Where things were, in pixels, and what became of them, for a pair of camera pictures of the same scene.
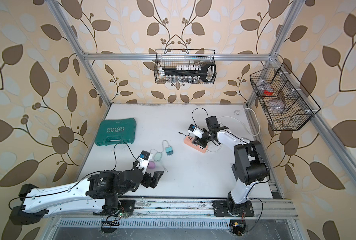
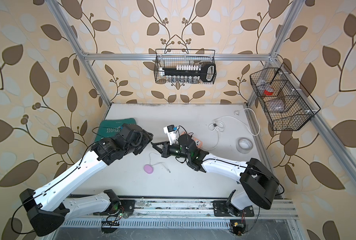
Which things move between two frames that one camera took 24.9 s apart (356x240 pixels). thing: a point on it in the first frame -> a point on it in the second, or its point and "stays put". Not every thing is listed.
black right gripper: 200,141 -> 165,151
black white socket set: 190,73 stays put
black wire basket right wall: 288,105 stays put
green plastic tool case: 115,131 stays put
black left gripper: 148,183 -> 146,138
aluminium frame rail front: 184,214 stays put
